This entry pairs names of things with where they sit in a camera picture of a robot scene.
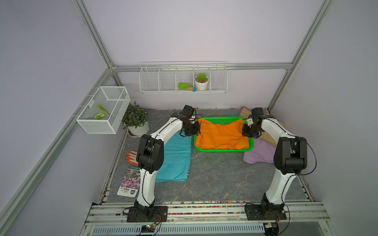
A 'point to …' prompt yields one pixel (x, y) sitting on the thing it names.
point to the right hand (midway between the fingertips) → (243, 132)
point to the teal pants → (177, 159)
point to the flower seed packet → (131, 183)
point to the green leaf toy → (100, 115)
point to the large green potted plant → (135, 120)
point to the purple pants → (262, 152)
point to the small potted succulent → (202, 80)
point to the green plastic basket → (219, 120)
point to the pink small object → (242, 107)
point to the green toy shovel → (184, 86)
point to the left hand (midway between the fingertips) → (201, 132)
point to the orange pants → (225, 136)
